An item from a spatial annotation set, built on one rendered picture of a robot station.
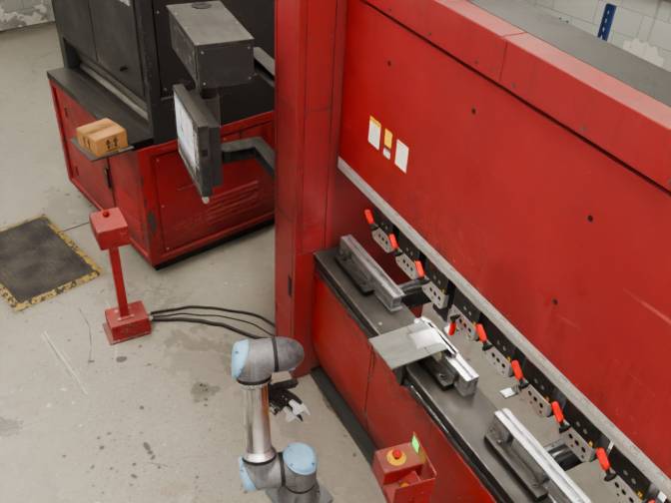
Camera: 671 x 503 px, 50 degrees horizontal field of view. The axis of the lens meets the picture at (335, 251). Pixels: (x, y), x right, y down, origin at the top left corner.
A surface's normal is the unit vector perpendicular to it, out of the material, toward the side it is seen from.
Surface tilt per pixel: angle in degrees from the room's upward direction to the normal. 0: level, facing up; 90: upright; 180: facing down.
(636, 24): 90
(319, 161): 90
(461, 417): 0
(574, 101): 90
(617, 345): 90
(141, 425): 0
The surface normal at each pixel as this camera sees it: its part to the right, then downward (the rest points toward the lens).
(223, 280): 0.05, -0.80
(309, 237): 0.47, 0.55
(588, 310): -0.88, 0.25
